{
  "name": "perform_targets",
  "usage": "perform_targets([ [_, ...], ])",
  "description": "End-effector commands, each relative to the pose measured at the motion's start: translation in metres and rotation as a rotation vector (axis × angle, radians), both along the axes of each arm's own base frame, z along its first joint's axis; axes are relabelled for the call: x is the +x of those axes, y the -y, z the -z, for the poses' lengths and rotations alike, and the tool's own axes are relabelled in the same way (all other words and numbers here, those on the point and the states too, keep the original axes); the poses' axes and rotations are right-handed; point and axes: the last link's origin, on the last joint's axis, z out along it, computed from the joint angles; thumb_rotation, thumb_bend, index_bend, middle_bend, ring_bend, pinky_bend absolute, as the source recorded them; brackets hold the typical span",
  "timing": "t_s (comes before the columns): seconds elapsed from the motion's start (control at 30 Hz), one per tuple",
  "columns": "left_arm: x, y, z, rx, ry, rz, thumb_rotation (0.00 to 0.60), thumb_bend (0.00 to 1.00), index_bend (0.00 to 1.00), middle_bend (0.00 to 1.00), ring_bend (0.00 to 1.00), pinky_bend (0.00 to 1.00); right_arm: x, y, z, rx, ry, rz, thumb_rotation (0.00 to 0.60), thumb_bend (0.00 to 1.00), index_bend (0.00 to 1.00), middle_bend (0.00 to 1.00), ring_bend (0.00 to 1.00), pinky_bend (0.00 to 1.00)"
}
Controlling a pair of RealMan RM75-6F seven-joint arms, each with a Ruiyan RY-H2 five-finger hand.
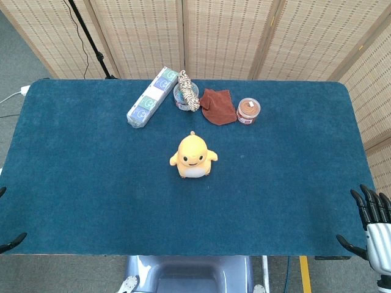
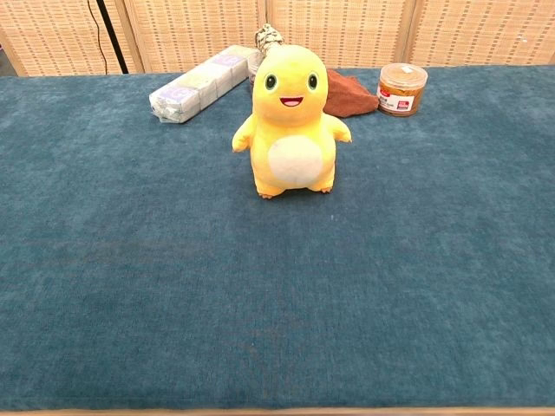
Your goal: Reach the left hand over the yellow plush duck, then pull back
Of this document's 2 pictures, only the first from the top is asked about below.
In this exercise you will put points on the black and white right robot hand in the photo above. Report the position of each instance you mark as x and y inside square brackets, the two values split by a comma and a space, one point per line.
[378, 241]

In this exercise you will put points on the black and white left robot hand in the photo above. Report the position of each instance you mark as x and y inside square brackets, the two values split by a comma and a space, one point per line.
[12, 242]

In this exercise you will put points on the yellow duck plush toy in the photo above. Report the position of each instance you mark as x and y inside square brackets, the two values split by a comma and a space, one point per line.
[193, 158]

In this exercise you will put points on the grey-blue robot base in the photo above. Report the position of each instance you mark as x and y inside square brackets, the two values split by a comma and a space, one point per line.
[189, 274]

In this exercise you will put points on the white pole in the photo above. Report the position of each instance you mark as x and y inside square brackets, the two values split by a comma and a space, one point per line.
[266, 274]

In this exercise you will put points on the blue table mat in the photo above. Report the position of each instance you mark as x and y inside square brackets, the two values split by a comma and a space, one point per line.
[122, 198]

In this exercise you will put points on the red-label jar with brown contents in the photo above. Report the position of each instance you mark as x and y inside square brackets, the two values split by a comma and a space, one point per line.
[249, 110]

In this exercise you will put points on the long tissue pack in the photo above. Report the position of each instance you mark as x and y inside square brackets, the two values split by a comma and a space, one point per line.
[149, 100]

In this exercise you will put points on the brown cloth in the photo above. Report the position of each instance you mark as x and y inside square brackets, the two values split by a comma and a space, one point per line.
[218, 107]

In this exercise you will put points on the black tripod stand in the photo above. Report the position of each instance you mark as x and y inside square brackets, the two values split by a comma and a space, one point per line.
[91, 42]

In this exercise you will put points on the clear plastic jar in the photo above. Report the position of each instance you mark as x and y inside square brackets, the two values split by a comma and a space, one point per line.
[177, 97]

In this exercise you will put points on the bamboo folding screen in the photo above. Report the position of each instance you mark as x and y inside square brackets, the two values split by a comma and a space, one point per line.
[226, 36]

